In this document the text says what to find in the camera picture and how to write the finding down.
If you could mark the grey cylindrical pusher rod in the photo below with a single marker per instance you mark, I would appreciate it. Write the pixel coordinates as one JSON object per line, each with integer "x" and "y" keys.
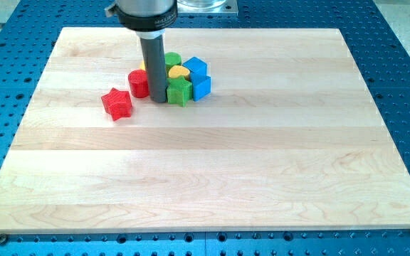
{"x": 155, "y": 67}

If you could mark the black wrist flange ring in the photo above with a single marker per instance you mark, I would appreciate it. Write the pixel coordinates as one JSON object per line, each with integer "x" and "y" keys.
{"x": 147, "y": 19}

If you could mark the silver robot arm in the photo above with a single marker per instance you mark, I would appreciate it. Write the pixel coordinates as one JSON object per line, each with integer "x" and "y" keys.
{"x": 148, "y": 19}

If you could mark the yellow heart block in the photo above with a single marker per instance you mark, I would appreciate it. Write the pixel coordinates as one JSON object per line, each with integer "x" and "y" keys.
{"x": 178, "y": 71}

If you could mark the green cylinder block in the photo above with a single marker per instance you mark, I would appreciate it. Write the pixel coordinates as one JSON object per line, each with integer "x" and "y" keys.
{"x": 172, "y": 59}

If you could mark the yellow block behind rod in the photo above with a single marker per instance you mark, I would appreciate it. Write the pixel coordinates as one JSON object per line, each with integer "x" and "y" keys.
{"x": 142, "y": 66}

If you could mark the red cylinder block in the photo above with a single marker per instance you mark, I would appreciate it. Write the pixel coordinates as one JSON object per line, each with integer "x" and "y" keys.
{"x": 138, "y": 83}

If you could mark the blue cube block rear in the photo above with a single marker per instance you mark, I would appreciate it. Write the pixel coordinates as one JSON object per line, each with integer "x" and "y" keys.
{"x": 196, "y": 65}

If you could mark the blue cube block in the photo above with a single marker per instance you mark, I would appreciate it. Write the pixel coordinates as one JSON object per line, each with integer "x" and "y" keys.
{"x": 201, "y": 86}
{"x": 196, "y": 65}

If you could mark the green star block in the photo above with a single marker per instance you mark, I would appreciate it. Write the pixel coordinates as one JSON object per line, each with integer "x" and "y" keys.
{"x": 179, "y": 91}

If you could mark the blue cube block front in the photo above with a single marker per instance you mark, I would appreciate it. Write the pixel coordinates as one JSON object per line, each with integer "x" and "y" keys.
{"x": 201, "y": 86}

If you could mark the red star block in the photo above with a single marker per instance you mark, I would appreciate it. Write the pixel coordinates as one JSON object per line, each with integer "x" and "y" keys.
{"x": 117, "y": 103}

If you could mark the light wooden board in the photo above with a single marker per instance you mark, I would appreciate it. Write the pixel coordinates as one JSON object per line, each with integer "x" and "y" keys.
{"x": 289, "y": 138}

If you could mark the board corner screw left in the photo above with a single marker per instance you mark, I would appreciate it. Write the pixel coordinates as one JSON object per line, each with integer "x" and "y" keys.
{"x": 4, "y": 238}

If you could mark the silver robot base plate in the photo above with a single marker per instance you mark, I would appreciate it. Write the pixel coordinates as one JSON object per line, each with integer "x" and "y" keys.
{"x": 208, "y": 7}

